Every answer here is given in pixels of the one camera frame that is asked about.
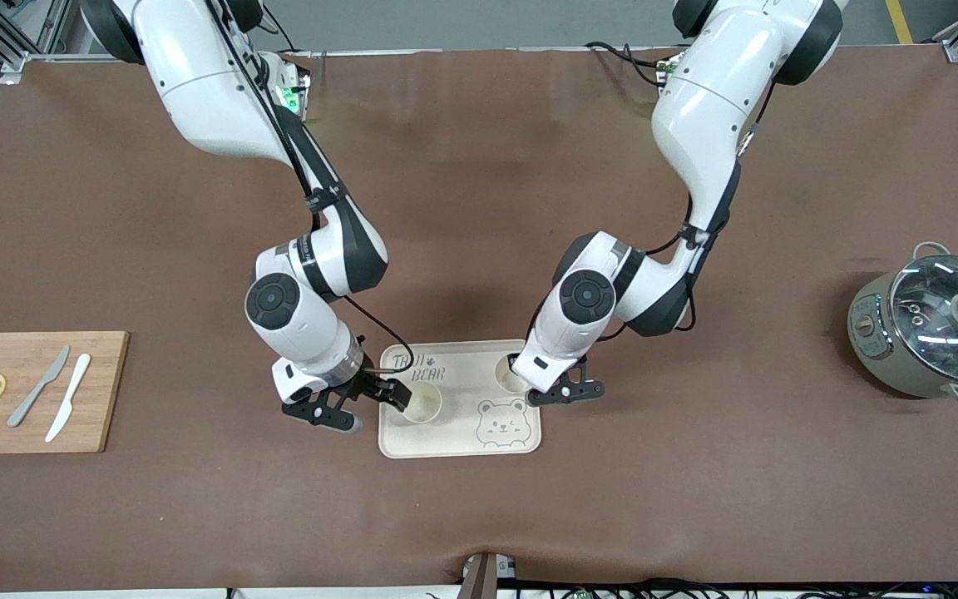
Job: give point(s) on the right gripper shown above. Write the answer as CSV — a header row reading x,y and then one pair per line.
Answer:
x,y
372,386

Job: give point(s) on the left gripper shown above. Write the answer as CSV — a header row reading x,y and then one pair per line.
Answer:
x,y
513,358

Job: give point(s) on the white IKEA cup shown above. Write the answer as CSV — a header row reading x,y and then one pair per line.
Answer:
x,y
506,378
425,406

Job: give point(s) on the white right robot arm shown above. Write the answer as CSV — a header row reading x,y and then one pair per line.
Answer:
x,y
204,91

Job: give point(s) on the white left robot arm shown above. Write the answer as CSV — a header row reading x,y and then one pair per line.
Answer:
x,y
712,91

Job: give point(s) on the cream bear print tray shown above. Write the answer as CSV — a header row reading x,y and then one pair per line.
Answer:
x,y
462,433

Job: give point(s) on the brown table mat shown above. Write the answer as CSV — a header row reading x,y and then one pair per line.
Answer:
x,y
479,208

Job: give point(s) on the bamboo cutting board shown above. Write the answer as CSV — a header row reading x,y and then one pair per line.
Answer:
x,y
105,391

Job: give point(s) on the white plastic knife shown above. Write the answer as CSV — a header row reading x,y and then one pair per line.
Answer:
x,y
69,398

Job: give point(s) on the grey plastic knife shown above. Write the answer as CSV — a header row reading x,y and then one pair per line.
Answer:
x,y
40,384

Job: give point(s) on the grey cooking pot glass lid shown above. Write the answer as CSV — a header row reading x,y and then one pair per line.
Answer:
x,y
870,333

